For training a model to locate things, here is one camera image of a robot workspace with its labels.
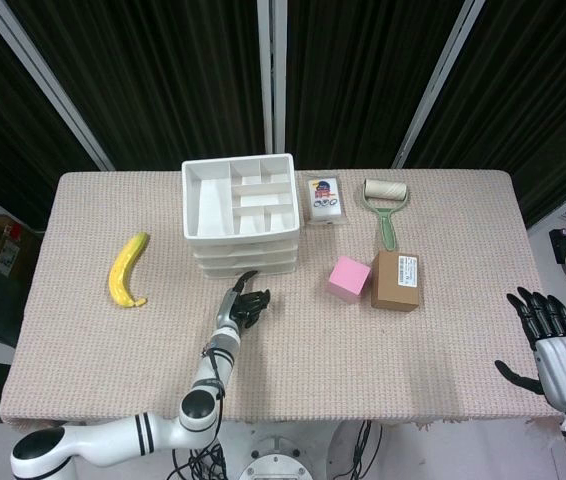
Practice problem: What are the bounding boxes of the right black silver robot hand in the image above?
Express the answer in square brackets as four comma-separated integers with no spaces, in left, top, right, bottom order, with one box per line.
[493,285,566,414]

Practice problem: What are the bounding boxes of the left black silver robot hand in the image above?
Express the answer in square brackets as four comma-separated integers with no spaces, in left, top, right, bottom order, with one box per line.
[215,269,272,334]

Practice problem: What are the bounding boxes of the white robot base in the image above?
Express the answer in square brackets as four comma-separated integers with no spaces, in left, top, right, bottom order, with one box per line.
[217,419,345,480]

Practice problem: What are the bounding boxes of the yellow banana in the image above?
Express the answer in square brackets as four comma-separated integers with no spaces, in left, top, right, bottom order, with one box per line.
[108,231,151,309]

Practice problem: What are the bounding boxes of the beige woven tablecloth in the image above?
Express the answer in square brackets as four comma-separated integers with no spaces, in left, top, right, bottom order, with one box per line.
[0,169,564,431]

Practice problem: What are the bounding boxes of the pink cube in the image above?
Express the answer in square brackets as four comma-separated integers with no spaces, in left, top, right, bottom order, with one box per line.
[326,255,373,304]

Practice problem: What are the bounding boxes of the white packet with cartoon print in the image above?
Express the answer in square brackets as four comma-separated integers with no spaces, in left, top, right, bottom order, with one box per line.
[304,173,349,227]

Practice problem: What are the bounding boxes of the brown cardboard box with label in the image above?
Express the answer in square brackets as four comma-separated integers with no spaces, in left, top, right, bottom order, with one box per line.
[370,250,421,312]

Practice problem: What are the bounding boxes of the green lint roller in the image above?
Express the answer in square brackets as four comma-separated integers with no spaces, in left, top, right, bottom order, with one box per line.
[361,178,411,252]

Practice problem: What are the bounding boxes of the black curtain panel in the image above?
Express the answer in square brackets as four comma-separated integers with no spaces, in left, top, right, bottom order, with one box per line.
[5,0,267,172]
[0,0,105,221]
[285,0,465,169]
[402,0,566,227]

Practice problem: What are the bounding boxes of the white divider trays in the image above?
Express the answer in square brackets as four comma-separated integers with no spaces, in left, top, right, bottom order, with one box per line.
[180,153,302,279]

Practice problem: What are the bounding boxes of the black cable bundle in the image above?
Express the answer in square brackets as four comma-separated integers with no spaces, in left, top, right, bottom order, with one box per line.
[170,422,229,480]
[350,419,382,477]

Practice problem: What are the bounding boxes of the grey metal post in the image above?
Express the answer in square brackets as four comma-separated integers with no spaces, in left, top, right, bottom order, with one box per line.
[256,0,289,157]
[0,0,115,172]
[391,0,485,169]

